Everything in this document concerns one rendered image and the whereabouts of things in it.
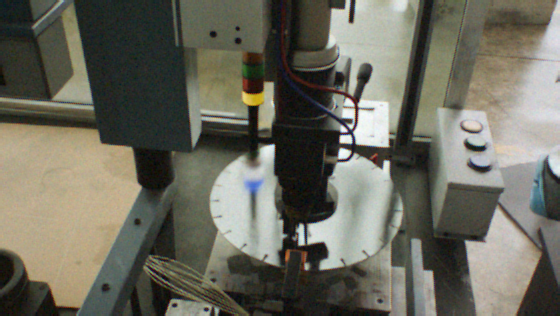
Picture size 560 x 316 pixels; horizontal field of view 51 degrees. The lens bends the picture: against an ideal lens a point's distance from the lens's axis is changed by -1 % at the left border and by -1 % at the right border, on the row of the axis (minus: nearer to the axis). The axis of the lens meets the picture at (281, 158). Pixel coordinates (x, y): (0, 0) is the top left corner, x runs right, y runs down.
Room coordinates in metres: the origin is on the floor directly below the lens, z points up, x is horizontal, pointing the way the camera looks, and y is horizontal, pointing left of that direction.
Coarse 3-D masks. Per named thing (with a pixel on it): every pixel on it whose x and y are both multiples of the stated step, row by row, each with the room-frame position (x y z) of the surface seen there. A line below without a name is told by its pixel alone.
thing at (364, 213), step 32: (256, 160) 0.88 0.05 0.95; (352, 160) 0.88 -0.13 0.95; (224, 192) 0.78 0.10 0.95; (256, 192) 0.78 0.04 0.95; (352, 192) 0.79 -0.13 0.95; (384, 192) 0.79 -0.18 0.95; (224, 224) 0.70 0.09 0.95; (256, 224) 0.70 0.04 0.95; (320, 224) 0.71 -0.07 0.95; (352, 224) 0.71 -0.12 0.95; (384, 224) 0.71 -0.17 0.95; (256, 256) 0.63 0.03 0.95; (320, 256) 0.64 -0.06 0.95; (352, 256) 0.64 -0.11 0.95
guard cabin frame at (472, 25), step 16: (480, 0) 1.17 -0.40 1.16; (464, 16) 1.19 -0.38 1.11; (480, 16) 1.17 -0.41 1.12; (464, 32) 1.18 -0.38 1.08; (480, 32) 1.17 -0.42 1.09; (464, 48) 1.18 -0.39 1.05; (464, 64) 1.17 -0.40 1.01; (464, 80) 1.17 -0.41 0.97; (0, 96) 1.33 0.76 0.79; (448, 96) 1.18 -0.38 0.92; (464, 96) 1.17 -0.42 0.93; (0, 112) 1.31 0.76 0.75; (16, 112) 1.31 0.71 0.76; (32, 112) 1.30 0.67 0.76; (48, 112) 1.30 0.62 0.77; (64, 112) 1.29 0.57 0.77; (80, 112) 1.29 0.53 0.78; (208, 128) 1.25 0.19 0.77; (224, 128) 1.24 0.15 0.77; (240, 128) 1.24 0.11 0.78; (416, 144) 1.18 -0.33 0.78
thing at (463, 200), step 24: (456, 120) 1.11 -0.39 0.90; (480, 120) 1.12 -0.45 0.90; (432, 144) 1.14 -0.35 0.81; (456, 144) 1.02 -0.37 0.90; (432, 168) 1.07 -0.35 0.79; (456, 168) 0.94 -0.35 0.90; (432, 192) 1.02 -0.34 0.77; (456, 192) 0.89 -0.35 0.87; (480, 192) 0.89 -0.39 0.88; (432, 216) 0.96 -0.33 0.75; (456, 216) 0.89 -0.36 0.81; (480, 216) 0.88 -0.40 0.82; (480, 240) 0.88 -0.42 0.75
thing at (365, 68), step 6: (360, 66) 0.75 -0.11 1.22; (366, 66) 0.75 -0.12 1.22; (372, 66) 0.75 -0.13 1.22; (360, 72) 0.74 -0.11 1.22; (366, 72) 0.74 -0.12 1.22; (372, 72) 0.75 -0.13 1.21; (360, 78) 0.73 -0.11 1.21; (366, 78) 0.73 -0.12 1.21; (360, 84) 0.71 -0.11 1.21; (354, 90) 0.71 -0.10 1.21; (360, 90) 0.70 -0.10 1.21; (354, 96) 0.69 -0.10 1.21; (360, 96) 0.69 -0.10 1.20
